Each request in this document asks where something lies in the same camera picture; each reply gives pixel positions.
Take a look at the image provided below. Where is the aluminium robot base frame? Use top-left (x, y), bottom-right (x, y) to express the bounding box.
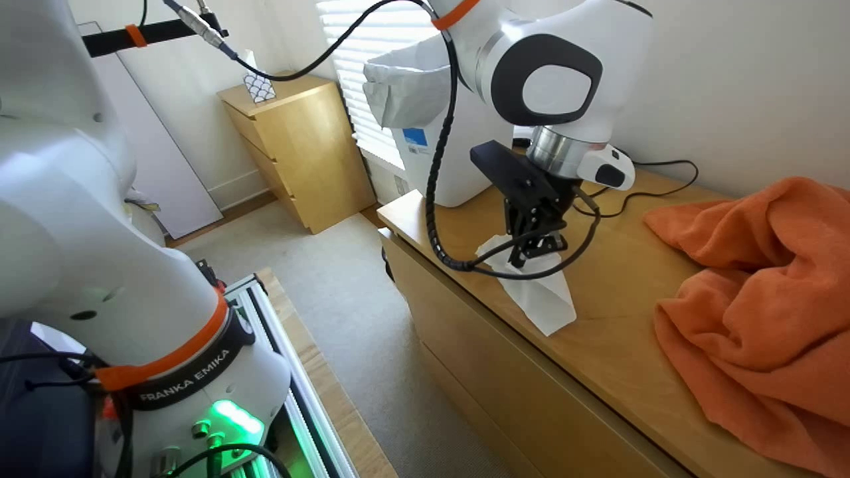
top-left (190, 274), bottom-right (362, 478)

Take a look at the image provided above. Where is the small wooden cabinet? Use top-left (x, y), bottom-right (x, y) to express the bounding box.
top-left (222, 78), bottom-right (374, 233)

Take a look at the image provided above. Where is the white paper towel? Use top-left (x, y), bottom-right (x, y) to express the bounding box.
top-left (475, 233), bottom-right (576, 337)

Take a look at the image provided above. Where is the black power cord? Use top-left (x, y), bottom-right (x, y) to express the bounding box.
top-left (573, 156), bottom-right (701, 223)

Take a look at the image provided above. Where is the orange towel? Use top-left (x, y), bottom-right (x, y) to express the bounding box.
top-left (645, 179), bottom-right (850, 478)

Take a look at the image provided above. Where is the black bar with orange tape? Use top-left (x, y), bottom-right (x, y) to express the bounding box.
top-left (82, 19), bottom-right (194, 57)

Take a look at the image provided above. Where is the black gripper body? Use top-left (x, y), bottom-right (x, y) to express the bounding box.
top-left (470, 140), bottom-right (573, 240)

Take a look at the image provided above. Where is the checkered small box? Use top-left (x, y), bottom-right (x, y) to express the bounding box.
top-left (244, 71), bottom-right (277, 103)

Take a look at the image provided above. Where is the white trash bin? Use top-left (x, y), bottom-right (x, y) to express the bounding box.
top-left (365, 37), bottom-right (514, 207)

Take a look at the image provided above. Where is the wooden dresser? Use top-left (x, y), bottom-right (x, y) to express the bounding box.
top-left (378, 168), bottom-right (821, 478)

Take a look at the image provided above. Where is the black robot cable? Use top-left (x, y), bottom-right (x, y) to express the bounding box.
top-left (163, 0), bottom-right (605, 285)

